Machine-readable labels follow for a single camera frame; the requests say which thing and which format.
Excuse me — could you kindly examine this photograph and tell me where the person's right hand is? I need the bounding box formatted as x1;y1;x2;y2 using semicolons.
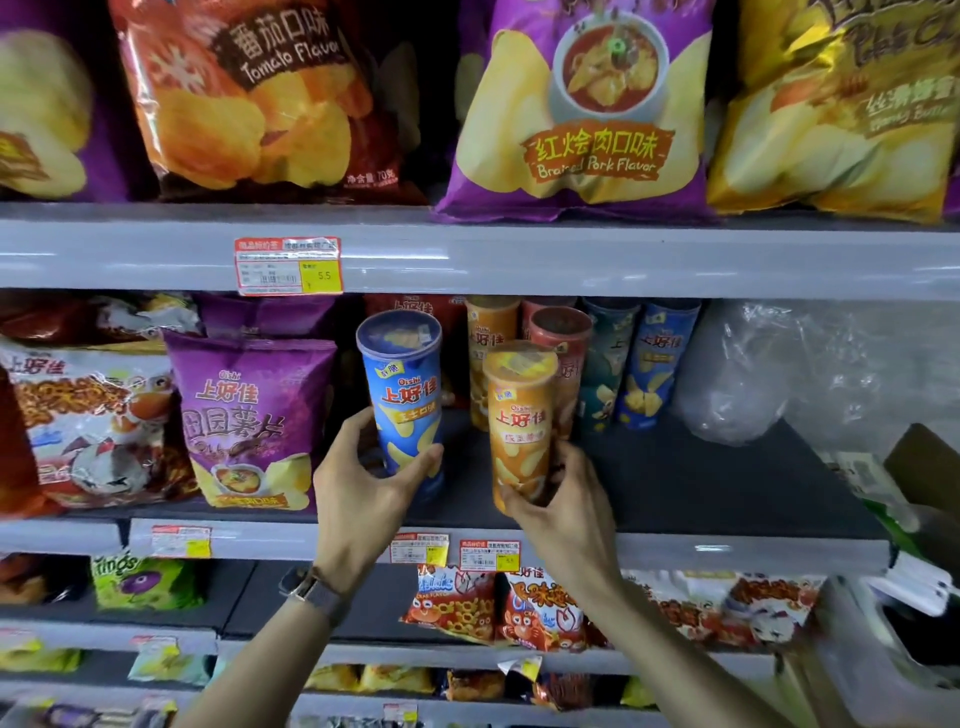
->
498;440;624;610

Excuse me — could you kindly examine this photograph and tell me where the person's left hand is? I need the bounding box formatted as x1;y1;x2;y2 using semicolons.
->
311;407;445;601

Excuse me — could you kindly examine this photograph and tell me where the red ring print snack bag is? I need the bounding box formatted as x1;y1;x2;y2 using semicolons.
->
399;564;502;645
497;566;589;654
620;569;740;650

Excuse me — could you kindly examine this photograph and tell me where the orange chip can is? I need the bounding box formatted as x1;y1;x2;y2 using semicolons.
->
481;339;561;517

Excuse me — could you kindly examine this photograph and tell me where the blue chip can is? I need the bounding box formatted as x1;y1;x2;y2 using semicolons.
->
355;308;446;502

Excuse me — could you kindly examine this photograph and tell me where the teal chip can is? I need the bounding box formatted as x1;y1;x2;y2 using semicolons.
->
575;297;643;438

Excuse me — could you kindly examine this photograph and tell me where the green snack bag purple cartoon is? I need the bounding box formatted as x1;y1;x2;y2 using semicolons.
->
89;551;205;613

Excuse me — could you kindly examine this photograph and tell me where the teal snack bag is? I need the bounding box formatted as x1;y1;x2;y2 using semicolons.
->
127;652;211;688

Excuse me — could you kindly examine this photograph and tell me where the grey store shelving unit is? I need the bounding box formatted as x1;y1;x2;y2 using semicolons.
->
0;0;960;728

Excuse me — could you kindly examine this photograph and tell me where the red white cartoon snack bag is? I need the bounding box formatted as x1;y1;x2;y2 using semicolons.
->
93;292;204;345
0;337;202;511

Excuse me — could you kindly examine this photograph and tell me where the tray of wafer stick packs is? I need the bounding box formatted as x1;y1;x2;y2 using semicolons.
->
29;704;178;728

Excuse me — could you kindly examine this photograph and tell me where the blue orange-flame chip bag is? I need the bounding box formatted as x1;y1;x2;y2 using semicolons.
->
0;553;50;607

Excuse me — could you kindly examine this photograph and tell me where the pale yellow snack bag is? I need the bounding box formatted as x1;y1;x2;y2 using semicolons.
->
0;648;82;674

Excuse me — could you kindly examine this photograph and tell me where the large orange tomato chip bag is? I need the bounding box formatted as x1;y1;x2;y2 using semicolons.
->
107;0;430;208

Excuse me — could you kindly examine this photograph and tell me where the large golden yellow snack bag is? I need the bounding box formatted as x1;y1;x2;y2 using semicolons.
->
706;0;960;226

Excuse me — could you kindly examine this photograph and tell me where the person's right forearm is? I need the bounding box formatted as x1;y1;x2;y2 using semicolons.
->
584;581;796;728

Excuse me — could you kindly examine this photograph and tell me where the smartwatch with grey band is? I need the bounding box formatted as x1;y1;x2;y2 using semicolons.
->
278;566;352;630

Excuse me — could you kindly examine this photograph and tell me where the crumpled clear plastic bag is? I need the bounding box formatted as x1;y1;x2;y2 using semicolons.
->
671;299;960;460

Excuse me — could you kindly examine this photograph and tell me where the white green printed packet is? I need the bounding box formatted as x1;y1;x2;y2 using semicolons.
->
821;449;922;535

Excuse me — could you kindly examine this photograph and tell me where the grey plastic basket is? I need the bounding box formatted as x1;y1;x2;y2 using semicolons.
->
813;573;960;728

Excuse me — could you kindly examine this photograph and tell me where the white power adapter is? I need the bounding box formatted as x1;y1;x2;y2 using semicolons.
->
869;551;955;618

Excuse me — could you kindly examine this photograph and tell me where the brown cardboard box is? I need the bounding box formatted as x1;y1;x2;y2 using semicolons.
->
884;423;960;519

